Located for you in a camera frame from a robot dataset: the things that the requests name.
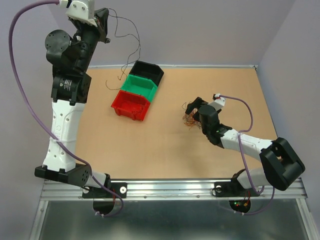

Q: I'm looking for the green plastic bin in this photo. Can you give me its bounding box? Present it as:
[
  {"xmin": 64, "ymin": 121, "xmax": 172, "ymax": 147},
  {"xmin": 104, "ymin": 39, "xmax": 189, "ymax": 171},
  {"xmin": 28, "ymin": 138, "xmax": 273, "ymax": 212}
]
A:
[{"xmin": 120, "ymin": 74, "xmax": 158, "ymax": 103}]

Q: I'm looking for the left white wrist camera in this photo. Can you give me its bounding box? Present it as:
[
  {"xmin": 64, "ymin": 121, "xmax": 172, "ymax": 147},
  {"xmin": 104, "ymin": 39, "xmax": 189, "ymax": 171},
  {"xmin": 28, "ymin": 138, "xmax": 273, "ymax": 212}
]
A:
[{"xmin": 58, "ymin": 0, "xmax": 97, "ymax": 28}]

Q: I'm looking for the orange cable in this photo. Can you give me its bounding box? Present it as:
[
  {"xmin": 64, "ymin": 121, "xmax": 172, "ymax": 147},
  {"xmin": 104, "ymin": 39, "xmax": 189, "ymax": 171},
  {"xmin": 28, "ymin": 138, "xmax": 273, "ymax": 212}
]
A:
[{"xmin": 182, "ymin": 109, "xmax": 203, "ymax": 128}]

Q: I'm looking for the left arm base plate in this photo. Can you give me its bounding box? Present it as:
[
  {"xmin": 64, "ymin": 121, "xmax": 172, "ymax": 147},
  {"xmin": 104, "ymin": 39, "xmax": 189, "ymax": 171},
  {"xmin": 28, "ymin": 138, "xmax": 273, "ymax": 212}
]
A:
[{"xmin": 82, "ymin": 182, "xmax": 128, "ymax": 199}]

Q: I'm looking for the aluminium mounting rail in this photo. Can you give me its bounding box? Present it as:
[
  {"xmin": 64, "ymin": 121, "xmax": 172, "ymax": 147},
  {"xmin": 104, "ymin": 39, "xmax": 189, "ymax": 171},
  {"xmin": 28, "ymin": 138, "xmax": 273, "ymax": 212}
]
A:
[{"xmin": 39, "ymin": 177, "xmax": 308, "ymax": 201}]

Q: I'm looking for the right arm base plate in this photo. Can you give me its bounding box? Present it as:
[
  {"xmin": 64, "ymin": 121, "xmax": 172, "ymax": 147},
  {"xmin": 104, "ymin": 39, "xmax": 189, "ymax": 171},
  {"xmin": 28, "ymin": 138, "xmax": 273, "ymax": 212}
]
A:
[{"xmin": 211, "ymin": 181, "xmax": 259, "ymax": 198}]

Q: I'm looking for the black plastic bin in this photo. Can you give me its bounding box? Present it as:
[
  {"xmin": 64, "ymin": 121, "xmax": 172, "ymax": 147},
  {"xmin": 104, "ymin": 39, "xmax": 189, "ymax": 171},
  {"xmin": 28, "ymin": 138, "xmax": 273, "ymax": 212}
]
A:
[{"xmin": 129, "ymin": 60, "xmax": 164, "ymax": 87}]

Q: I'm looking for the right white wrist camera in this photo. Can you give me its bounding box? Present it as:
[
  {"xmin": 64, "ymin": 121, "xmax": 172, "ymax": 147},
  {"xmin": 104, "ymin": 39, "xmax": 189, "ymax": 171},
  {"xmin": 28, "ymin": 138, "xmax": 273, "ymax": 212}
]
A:
[{"xmin": 208, "ymin": 93, "xmax": 226, "ymax": 112}]

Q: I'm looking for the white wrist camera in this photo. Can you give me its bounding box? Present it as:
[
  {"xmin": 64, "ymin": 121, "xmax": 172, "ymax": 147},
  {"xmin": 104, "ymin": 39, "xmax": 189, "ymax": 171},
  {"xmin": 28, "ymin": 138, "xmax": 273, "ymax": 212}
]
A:
[
  {"xmin": 208, "ymin": 93, "xmax": 226, "ymax": 112},
  {"xmin": 58, "ymin": 0, "xmax": 97, "ymax": 28}
]

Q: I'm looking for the red plastic bin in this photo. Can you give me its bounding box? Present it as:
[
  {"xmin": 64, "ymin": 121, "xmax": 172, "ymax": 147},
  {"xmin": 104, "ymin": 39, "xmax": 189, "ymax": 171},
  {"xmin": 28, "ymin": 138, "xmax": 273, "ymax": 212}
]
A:
[{"xmin": 111, "ymin": 90, "xmax": 151, "ymax": 121}]

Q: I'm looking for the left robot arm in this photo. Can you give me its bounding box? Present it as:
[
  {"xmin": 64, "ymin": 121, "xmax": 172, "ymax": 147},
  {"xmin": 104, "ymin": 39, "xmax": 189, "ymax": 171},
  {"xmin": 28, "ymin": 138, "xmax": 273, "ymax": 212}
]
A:
[{"xmin": 34, "ymin": 8, "xmax": 111, "ymax": 197}]

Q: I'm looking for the black white striped cable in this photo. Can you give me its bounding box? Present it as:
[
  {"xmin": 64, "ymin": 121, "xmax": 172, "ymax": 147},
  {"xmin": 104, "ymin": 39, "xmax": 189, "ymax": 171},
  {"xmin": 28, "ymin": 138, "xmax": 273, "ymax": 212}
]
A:
[{"xmin": 119, "ymin": 101, "xmax": 148, "ymax": 120}]

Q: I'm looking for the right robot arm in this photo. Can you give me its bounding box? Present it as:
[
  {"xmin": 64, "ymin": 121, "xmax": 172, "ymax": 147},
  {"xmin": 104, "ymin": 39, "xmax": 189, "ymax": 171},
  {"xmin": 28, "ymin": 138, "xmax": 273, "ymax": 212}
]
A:
[{"xmin": 185, "ymin": 94, "xmax": 306, "ymax": 195}]

